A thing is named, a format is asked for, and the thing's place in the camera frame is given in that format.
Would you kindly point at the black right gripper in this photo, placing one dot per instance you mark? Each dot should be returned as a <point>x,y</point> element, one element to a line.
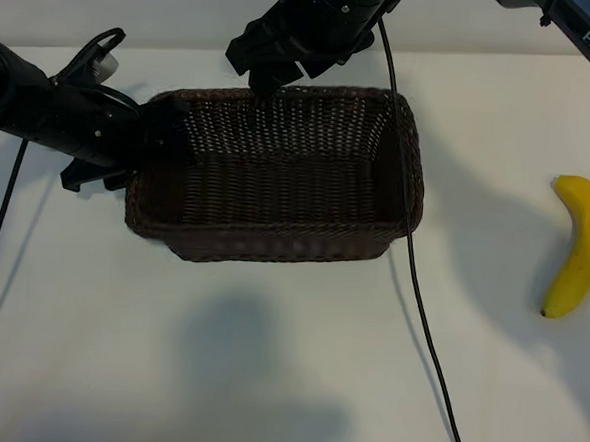
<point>327,22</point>

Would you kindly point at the yellow banana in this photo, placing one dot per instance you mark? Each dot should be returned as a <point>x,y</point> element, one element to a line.
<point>587,234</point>

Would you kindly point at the dark brown wicker basket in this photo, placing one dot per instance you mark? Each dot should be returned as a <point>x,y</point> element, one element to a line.
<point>286,200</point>

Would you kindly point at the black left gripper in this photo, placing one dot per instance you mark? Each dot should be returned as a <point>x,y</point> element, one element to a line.
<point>95,128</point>

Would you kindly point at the black zip tie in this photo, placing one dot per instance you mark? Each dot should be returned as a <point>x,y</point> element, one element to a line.
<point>544,11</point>

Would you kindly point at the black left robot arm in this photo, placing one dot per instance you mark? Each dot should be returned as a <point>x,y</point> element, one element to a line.
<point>7,93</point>

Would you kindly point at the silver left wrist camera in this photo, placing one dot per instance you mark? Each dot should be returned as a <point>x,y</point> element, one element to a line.
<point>106,65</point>

